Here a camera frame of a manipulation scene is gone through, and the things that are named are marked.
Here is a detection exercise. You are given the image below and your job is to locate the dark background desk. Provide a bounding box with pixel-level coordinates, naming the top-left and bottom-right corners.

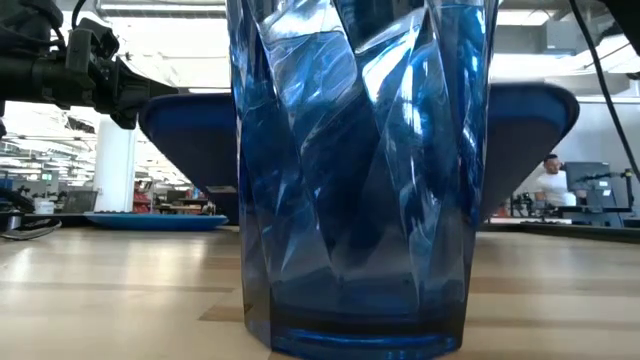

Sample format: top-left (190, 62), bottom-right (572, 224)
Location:
top-left (480, 213), bottom-right (640, 245)

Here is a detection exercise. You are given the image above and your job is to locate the blue faceted transparent plastic cup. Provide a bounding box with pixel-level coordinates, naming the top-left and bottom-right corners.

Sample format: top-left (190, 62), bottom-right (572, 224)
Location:
top-left (225, 0), bottom-right (500, 360)

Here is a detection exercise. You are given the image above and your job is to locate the light blue round plate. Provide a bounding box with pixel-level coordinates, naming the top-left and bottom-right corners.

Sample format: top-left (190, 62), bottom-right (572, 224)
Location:
top-left (83, 211), bottom-right (230, 233)

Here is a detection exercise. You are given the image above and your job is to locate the grey computer monitor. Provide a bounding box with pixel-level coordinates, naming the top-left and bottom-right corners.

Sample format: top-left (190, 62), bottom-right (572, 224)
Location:
top-left (563, 160), bottom-right (613, 209)

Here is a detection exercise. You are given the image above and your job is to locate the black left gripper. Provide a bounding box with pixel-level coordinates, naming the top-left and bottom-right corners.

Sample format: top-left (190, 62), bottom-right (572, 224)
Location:
top-left (30, 53), bottom-right (180, 131)

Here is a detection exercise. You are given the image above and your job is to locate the white room pillar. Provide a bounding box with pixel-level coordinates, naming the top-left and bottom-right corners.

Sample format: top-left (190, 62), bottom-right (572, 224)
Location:
top-left (93, 113), bottom-right (138, 214)

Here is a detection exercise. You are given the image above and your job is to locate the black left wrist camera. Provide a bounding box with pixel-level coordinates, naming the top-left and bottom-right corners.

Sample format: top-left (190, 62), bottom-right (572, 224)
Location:
top-left (64, 17), bottom-right (121, 76)

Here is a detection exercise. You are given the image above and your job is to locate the ceiling light fixture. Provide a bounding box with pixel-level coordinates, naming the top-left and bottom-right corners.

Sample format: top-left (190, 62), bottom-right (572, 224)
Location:
top-left (93, 0), bottom-right (228, 21)

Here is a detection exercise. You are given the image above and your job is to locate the dark blue plastic tray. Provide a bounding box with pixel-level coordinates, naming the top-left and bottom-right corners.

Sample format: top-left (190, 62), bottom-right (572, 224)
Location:
top-left (138, 82), bottom-right (581, 227)

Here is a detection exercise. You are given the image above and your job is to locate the black hanging cable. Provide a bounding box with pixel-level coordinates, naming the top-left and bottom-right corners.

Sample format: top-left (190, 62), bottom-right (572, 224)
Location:
top-left (568, 0), bottom-right (640, 182)

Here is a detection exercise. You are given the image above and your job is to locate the person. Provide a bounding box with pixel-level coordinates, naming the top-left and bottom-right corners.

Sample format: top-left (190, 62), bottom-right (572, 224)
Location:
top-left (532, 153), bottom-right (578, 208)

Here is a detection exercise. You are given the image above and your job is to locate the black cable bundle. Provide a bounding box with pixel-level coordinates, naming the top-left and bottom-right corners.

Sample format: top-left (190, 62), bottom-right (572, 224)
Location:
top-left (0, 216), bottom-right (63, 242)

